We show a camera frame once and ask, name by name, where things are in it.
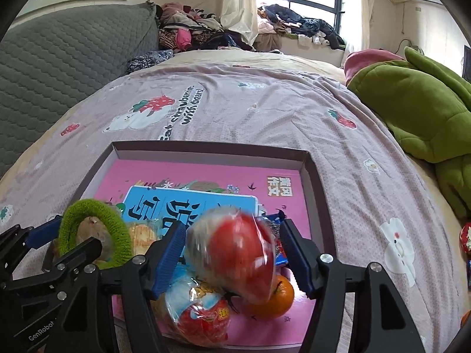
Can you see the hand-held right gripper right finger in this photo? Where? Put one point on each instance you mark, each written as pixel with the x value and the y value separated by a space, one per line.
pixel 298 261

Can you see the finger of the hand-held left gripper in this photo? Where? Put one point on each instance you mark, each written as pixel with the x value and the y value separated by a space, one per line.
pixel 46 230
pixel 90 248

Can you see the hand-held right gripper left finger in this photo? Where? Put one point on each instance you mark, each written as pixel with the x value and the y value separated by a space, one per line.
pixel 169 261

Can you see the beige hair scrunchie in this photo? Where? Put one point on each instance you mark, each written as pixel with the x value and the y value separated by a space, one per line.
pixel 92 230

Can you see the yellow wafer packet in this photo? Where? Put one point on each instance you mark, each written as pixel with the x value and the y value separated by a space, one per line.
pixel 145 233

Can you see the green hair scrunchie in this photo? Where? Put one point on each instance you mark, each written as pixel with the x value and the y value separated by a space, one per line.
pixel 117 224

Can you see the blue cookie packet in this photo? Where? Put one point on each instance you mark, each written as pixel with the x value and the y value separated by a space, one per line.
pixel 274 224

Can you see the tangerine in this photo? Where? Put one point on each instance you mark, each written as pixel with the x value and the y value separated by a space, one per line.
pixel 274 301
pixel 466 319

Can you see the bag of red rubber bands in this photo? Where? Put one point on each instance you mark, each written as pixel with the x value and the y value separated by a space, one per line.
pixel 200 312
pixel 235 253

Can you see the grey cardboard box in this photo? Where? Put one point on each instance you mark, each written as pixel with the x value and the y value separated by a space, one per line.
pixel 316 198

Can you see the pink book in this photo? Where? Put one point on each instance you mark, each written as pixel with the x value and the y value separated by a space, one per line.
pixel 220 176

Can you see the grey quilted headboard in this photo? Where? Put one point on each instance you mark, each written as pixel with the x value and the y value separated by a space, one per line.
pixel 66 73

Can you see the red white candy packet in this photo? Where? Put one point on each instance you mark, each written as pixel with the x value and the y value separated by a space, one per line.
pixel 466 237

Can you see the dark floral cloth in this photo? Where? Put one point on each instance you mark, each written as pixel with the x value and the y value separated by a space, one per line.
pixel 149 61

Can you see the green blanket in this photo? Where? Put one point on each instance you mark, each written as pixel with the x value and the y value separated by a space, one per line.
pixel 427 110

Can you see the pink pillow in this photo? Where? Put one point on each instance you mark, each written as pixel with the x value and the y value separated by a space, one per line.
pixel 364 64

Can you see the pile of dark clothes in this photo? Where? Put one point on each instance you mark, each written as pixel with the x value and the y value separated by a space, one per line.
pixel 298 25

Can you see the cream curtain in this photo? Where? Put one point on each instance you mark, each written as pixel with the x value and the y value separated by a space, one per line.
pixel 239 7
pixel 360 11

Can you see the black television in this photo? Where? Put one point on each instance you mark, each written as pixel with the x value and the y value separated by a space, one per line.
pixel 467 62

